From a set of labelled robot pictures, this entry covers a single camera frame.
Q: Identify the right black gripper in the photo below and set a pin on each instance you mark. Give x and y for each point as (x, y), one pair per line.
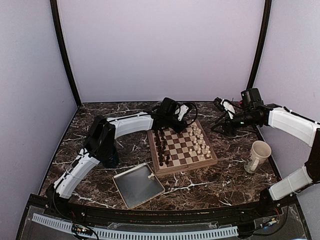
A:
(225, 123)

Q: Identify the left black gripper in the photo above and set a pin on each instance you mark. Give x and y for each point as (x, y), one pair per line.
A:
(179, 129)

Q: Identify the wooden chess board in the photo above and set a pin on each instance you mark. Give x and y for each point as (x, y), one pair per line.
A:
(178, 145)

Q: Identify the white chess knight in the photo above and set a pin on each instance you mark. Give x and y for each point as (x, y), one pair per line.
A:
(203, 145)

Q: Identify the white chess rook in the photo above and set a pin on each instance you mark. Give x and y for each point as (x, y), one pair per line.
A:
(208, 154)

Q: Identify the metal tray wooden rim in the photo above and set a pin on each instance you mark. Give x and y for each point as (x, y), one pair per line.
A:
(135, 188)

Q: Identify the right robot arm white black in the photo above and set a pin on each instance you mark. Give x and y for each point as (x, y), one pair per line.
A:
(252, 111)

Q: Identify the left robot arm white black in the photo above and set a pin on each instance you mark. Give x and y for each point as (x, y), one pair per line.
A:
(99, 146)

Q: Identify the black chess pieces row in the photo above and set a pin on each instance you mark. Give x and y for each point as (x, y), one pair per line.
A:
(161, 143)

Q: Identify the cream white mug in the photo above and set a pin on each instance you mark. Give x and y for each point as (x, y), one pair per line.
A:
(260, 151)

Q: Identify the dark blue mug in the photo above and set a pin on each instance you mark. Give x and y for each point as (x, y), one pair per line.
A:
(112, 161)

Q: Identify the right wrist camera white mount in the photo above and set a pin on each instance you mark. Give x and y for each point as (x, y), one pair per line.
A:
(225, 106)

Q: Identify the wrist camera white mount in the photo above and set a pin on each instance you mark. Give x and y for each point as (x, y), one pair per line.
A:
(182, 111)
(225, 106)

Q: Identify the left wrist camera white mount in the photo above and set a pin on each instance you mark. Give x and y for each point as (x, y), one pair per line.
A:
(182, 111)

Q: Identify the black front rail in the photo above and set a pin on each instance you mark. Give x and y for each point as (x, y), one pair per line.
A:
(98, 215)

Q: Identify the right black frame post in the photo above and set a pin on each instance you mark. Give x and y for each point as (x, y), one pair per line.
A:
(260, 43)

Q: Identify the black frame post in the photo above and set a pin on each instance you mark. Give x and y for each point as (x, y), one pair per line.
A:
(260, 43)
(63, 51)

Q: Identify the white slotted cable duct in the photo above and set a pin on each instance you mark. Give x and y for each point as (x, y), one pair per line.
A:
(122, 231)

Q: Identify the left black frame post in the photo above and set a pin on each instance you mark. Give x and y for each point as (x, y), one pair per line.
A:
(63, 51)

